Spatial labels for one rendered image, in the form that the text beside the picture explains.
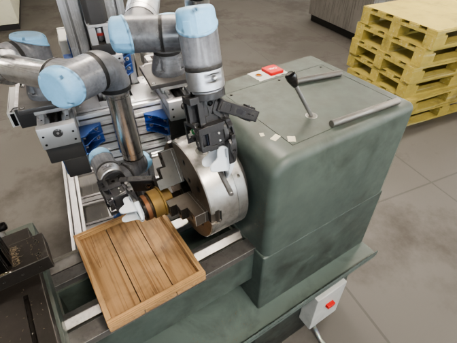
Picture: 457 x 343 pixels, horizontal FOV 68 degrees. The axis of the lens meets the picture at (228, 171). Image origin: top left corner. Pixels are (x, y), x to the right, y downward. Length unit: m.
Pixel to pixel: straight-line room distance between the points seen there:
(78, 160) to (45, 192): 1.42
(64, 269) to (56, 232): 1.36
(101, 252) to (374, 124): 0.95
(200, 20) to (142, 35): 0.16
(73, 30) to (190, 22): 1.01
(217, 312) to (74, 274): 0.55
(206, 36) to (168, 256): 0.72
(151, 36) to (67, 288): 0.81
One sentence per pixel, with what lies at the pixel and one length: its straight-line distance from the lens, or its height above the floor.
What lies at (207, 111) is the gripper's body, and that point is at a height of 1.44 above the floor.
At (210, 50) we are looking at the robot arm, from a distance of 0.66.
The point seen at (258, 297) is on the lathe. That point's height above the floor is 0.62.
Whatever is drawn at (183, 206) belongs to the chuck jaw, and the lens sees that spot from 0.97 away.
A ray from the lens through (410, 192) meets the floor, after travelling 2.94.
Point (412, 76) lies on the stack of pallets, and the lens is 3.41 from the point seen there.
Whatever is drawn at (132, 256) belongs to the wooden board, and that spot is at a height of 0.89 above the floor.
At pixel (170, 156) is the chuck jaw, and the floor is 1.19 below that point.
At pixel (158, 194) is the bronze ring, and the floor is 1.12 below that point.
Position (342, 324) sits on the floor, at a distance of 2.08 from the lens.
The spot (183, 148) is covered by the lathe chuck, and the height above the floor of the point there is 1.24.
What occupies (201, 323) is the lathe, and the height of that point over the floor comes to 0.54.
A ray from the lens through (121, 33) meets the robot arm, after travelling 0.77.
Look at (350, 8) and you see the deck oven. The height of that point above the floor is 0.41.
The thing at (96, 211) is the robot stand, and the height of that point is 0.21.
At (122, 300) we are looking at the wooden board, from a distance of 1.09.
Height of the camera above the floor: 1.80
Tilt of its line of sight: 40 degrees down
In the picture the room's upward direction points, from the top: straight up
